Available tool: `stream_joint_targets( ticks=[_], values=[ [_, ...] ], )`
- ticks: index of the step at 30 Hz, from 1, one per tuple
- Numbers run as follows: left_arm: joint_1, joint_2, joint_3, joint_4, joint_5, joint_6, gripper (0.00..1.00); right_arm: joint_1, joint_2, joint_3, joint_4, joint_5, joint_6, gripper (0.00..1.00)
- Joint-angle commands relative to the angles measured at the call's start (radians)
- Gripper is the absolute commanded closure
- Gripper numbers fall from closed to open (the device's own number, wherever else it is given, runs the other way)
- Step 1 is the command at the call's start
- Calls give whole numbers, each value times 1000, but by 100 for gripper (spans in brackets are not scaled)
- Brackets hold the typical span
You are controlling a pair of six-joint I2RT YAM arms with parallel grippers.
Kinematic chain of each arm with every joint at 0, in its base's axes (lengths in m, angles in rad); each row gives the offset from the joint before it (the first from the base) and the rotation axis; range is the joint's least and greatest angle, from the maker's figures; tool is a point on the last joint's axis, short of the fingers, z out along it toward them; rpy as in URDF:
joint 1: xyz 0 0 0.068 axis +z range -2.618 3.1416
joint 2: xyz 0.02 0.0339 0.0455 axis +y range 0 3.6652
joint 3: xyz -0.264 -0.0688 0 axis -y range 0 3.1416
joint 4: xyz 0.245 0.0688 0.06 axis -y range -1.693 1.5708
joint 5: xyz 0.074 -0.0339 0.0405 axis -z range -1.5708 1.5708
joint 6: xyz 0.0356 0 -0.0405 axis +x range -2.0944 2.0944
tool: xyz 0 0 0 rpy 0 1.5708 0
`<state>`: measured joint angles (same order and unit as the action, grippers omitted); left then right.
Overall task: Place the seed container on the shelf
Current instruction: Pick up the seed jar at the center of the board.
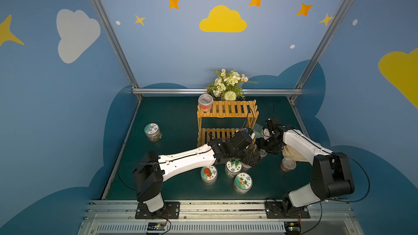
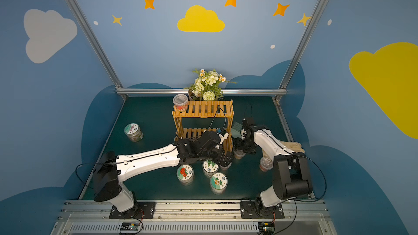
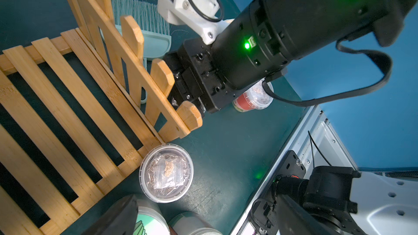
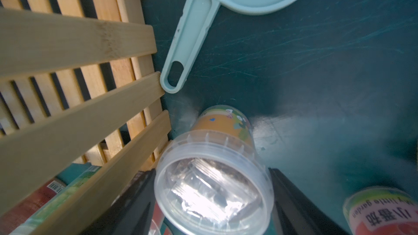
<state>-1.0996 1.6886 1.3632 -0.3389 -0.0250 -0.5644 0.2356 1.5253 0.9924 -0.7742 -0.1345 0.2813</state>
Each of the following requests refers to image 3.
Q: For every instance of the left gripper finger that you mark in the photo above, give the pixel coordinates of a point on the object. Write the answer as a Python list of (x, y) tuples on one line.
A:
[(119, 219)]

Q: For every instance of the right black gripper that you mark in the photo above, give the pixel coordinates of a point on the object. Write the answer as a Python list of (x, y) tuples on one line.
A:
[(196, 78)]

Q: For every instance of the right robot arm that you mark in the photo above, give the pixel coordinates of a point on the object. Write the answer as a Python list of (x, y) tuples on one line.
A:
[(227, 58)]

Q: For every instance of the clear seed cup near shelf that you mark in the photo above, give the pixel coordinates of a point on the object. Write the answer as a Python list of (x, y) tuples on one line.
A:
[(166, 173)]

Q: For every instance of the wooden slatted shelf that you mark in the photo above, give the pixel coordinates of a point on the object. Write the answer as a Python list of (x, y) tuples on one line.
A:
[(115, 111)]

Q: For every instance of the jar with green tree lid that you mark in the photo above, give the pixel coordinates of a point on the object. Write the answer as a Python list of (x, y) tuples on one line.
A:
[(149, 220)]

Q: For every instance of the jar with pineapple lid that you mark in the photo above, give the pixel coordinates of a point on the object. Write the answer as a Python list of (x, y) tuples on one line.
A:
[(190, 223)]

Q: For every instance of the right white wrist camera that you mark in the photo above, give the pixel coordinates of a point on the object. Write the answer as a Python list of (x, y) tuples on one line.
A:
[(205, 17)]

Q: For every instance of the aluminium mounting rail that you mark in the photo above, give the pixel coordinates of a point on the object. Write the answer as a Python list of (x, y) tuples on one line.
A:
[(313, 142)]

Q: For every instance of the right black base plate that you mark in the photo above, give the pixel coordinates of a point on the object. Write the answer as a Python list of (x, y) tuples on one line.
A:
[(287, 179)]

